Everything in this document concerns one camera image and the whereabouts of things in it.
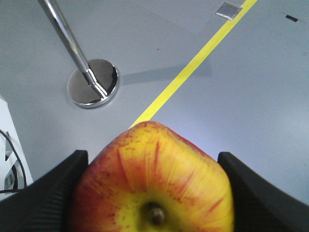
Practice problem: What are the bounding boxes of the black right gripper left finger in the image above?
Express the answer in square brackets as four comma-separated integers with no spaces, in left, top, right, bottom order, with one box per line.
[0,150,88,232]

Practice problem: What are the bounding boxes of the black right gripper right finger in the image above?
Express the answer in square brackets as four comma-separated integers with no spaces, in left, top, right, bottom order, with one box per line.
[217,152,309,232]

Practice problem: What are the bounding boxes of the red yellow apple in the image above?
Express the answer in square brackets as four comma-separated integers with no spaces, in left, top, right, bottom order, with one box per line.
[67,121,235,232]

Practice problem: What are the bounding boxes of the chrome stanchion post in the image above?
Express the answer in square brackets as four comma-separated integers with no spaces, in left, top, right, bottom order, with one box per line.
[39,0,120,109]

